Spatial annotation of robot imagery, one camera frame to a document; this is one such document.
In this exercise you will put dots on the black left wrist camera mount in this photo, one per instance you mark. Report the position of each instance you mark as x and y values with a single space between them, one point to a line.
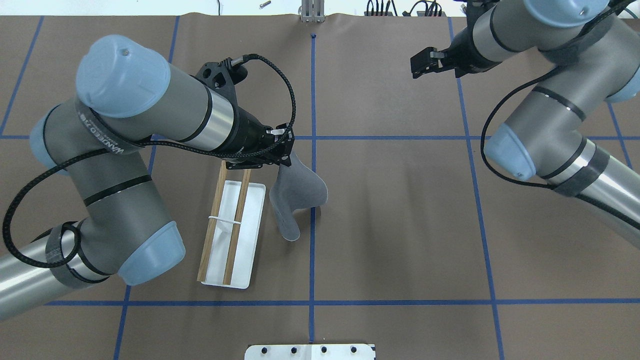
223 75

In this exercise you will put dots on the white wooden towel rack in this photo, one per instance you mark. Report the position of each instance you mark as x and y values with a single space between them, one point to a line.
231 239

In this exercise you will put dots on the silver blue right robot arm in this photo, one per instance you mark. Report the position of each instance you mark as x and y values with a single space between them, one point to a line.
531 138

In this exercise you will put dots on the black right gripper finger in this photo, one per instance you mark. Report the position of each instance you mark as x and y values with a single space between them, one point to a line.
423 62

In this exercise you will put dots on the black usb hub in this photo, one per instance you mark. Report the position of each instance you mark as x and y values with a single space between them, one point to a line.
380 8

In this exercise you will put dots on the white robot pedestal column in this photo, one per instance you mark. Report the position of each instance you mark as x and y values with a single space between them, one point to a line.
331 351

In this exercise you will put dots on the aluminium frame post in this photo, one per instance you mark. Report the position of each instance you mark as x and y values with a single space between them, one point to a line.
312 11

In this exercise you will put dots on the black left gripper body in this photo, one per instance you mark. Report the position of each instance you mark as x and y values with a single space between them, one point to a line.
246 134

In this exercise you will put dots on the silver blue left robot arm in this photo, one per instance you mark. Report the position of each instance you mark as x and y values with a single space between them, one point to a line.
128 97

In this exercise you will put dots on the grey blue towel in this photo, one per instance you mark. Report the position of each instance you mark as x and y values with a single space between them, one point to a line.
296 187

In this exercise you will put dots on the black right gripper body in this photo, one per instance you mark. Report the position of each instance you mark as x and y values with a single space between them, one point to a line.
463 56

